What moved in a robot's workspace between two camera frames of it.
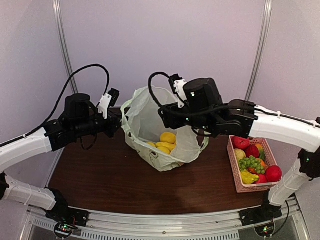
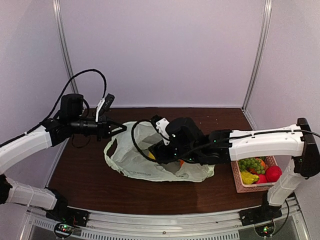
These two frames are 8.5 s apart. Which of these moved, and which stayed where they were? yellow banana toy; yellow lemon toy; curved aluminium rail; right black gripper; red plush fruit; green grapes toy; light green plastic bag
Moved: right black gripper; light green plastic bag; yellow lemon toy
Stayed: red plush fruit; curved aluminium rail; green grapes toy; yellow banana toy
